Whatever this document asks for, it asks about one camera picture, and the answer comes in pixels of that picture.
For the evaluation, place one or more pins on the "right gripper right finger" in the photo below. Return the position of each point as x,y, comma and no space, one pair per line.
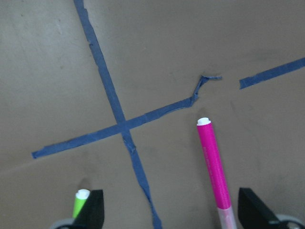
253,213

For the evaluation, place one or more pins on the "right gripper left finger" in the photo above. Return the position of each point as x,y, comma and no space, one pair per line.
91,215

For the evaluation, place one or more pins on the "pink pen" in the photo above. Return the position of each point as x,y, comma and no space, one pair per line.
216,173

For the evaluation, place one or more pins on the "green pen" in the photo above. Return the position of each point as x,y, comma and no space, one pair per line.
79,201

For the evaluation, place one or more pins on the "brown paper table cover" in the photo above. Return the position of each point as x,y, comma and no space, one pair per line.
156,52

